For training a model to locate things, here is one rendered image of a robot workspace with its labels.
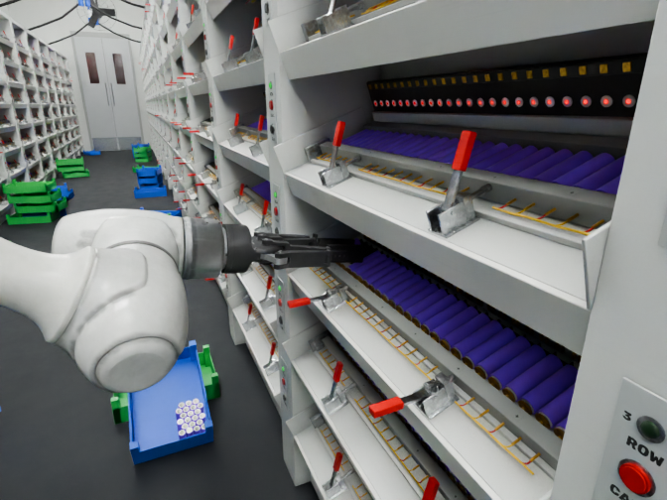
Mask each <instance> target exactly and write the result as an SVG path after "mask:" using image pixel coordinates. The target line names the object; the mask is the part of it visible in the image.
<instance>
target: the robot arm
mask: <svg viewBox="0 0 667 500"><path fill-rule="evenodd" d="M354 241H355V240H354V239H345V238H318V234H315V233H313V238H310V236H309V235H298V234H279V233H265V232H259V231H255V232H254V234H253V236H251V232H250V230H249V228H248V226H246V225H244V224H222V225H221V222H220V221H219V220H218V219H217V218H216V219H207V218H192V217H177V216H172V215H168V214H165V213H162V212H158V211H150V210H140V209H98V210H89V211H83V212H78V213H74V214H70V215H67V216H64V217H63V218H61V219H60V221H59V222H58V224H57V226H56V229H55V232H54V236H53V241H52V254H49V253H44V252H39V251H35V250H32V249H29V248H26V247H23V246H20V245H17V244H15V243H12V242H10V241H8V240H6V239H4V238H1V237H0V306H2V307H5V308H7V309H10V310H12V311H15V312H17V313H21V314H23V315H25V316H27V317H28V318H30V319H31V320H33V321H34V323H35V324H36V325H37V326H38V327H39V328H40V330H41V332H42V333H43V336H44V338H45V341H46V342H50V343H52V344H54V345H56V346H58V347H60V348H61V349H63V350H64V351H66V352H67V353H68V354H69V355H70V356H71V358H72V359H74V360H75V363H76V365H77V367H78V369H79V370H80V371H81V373H82V374H83V375H84V376H85V377H86V378H87V379H88V380H89V381H90V382H91V383H92V384H94V385H95V386H97V387H98V388H100V389H102V390H104V391H107V392H111V393H133V392H138V391H142V390H145V389H147V388H149V387H151V386H153V385H155V384H156V383H158V382H159V381H161V380H162V379H163V378H164V377H165V376H166V375H167V374H168V373H169V372H170V371H171V369H172V368H173V367H174V365H175V364H176V362H177V360H178V358H179V356H180V355H181V354H182V352H183V351H184V349H185V346H186V341H187V336H188V328H189V312H188V302H187V295H186V290H185V286H184V283H183V279H185V280H188V279H210V278H217V277H219V275H220V273H222V274H231V273H245V272H247V271H248V269H249V266H250V264H251V263H252V262H258V263H260V264H263V265H270V264H274V267H273V268H274V269H276V270H282V269H287V268H305V267H329V266H330V265H331V263H362V262H363V257H364V251H365V246H364V245H354Z"/></svg>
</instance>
